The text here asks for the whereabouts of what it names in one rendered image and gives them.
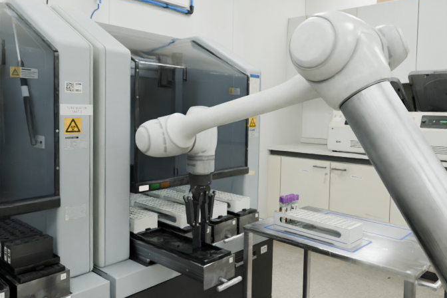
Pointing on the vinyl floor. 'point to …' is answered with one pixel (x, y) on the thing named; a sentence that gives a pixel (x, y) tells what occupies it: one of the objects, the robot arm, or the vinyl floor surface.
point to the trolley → (404, 268)
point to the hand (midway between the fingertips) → (199, 234)
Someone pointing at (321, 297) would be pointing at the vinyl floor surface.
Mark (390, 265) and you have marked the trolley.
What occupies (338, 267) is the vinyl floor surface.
